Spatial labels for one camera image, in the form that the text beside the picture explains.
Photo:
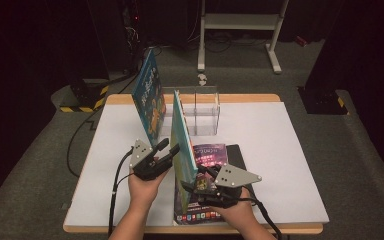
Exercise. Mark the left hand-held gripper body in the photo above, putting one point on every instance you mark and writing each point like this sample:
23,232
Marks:
141,156

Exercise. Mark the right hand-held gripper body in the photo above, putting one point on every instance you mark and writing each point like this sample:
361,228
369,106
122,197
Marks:
230,176

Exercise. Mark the light blue green picture book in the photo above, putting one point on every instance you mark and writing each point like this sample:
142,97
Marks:
183,156

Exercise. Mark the purple magazine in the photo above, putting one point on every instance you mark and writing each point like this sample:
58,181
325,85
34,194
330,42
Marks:
210,153

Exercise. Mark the black hardcover book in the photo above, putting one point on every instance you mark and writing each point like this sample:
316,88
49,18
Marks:
238,160

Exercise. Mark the blue hardcover picture book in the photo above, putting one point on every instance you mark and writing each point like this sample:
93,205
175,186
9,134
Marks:
148,100

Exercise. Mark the clear acrylic book rack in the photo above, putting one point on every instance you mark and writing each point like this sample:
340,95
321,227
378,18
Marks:
206,113

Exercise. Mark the person's left hand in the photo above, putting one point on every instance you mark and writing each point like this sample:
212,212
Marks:
146,193

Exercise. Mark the person's right hand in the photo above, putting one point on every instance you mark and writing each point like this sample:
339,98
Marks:
240,213

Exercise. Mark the white table mat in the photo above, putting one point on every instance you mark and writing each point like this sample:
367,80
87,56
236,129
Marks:
280,150

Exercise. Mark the small white floor object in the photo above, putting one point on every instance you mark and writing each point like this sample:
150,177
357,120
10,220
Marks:
202,79

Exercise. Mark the black yellow striped stand base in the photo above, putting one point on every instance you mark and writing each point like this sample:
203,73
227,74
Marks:
83,96

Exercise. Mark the white metal stand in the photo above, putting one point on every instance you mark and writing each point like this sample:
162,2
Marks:
243,21

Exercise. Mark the small red floor object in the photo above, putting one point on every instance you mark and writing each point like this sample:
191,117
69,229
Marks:
301,41

